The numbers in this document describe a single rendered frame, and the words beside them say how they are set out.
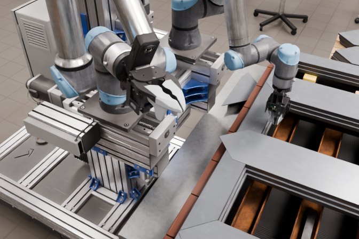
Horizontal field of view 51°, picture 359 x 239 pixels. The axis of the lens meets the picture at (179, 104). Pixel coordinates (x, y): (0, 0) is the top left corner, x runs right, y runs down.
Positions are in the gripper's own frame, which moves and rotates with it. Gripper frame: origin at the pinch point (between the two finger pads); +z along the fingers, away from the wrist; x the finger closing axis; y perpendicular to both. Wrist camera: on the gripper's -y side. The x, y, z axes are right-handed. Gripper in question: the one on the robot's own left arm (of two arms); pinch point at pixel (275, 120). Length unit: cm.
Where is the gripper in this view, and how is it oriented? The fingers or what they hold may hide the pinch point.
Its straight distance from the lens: 159.9
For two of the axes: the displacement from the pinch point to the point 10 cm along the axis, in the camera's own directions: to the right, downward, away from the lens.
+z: 0.0, 7.8, 6.3
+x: 8.9, 2.9, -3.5
